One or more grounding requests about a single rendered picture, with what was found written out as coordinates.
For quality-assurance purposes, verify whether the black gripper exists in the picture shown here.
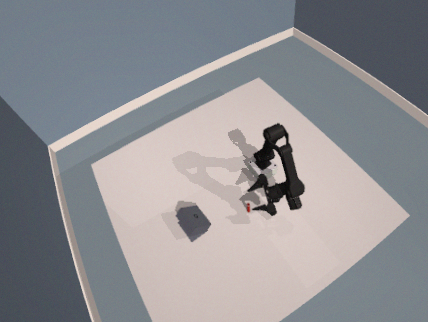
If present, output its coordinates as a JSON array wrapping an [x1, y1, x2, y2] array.
[[247, 174, 285, 216]]

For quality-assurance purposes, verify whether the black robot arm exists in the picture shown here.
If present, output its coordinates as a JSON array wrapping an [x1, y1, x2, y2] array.
[[254, 123, 305, 211]]

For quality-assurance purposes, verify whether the dark grey panel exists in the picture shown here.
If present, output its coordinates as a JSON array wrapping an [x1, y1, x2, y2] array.
[[176, 206, 211, 242]]

